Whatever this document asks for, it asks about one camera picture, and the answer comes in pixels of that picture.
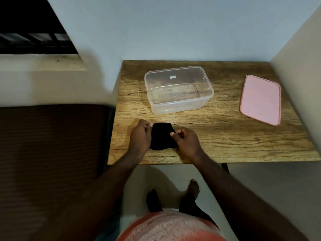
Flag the person's right hand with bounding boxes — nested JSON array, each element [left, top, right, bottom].
[[170, 127, 205, 162]]

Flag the person's left hand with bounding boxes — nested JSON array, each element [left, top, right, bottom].
[[129, 119, 154, 158]]

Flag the black cloth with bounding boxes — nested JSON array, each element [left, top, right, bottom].
[[149, 122, 180, 151]]

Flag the person's right forearm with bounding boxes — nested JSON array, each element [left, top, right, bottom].
[[191, 153, 309, 241]]

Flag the person's left forearm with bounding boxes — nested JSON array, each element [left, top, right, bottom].
[[44, 150, 149, 241]]

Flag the clear plastic container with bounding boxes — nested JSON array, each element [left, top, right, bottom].
[[144, 66, 215, 116]]

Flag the person's right foot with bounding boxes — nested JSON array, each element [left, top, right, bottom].
[[186, 179, 200, 199]]

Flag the person's foot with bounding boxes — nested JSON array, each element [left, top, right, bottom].
[[186, 179, 200, 199], [146, 189, 164, 213]]

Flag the person's left foot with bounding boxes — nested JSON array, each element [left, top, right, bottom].
[[146, 189, 164, 213]]

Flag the black trousers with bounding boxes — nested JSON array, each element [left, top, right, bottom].
[[178, 193, 220, 229]]

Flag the pink patterned shirt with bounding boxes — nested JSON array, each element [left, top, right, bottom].
[[117, 208, 227, 241]]

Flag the pink container lid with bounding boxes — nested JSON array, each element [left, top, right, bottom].
[[239, 75, 281, 126]]

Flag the brown striped mattress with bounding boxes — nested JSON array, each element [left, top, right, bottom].
[[0, 104, 116, 241]]

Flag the stone window sill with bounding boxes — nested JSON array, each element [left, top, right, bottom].
[[0, 54, 88, 71]]

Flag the dark window with grille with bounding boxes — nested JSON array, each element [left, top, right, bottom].
[[0, 0, 78, 55]]

